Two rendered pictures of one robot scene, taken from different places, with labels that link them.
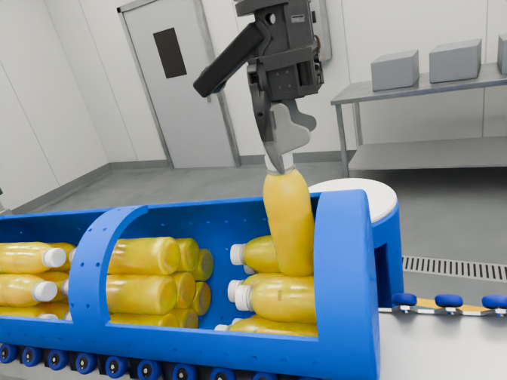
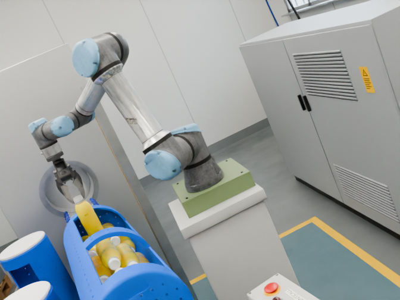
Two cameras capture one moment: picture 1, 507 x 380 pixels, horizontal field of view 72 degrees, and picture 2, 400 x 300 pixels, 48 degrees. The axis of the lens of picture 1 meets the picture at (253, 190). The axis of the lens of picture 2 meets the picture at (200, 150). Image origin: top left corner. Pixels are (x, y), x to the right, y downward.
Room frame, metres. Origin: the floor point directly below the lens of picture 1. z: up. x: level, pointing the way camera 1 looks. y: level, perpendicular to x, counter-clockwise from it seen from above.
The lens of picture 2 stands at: (1.19, 1.70, 1.73)
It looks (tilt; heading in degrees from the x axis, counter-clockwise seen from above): 14 degrees down; 231
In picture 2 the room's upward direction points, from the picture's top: 24 degrees counter-clockwise
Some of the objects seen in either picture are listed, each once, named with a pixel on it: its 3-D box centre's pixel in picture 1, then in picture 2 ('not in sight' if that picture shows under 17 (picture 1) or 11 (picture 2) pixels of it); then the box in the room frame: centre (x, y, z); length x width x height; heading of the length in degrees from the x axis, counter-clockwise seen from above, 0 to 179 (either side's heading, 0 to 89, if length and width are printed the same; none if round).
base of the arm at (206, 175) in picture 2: not in sight; (200, 171); (0.20, 0.43, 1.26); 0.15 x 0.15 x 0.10
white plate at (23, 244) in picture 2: not in sight; (22, 245); (0.51, -0.97, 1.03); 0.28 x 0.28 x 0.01
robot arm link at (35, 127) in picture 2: not in sight; (43, 133); (0.46, -0.06, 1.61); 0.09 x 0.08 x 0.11; 104
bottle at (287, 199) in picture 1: (290, 218); (88, 218); (0.46, -0.04, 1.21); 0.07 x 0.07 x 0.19
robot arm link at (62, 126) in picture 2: not in sight; (61, 126); (0.42, 0.03, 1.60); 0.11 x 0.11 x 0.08; 14
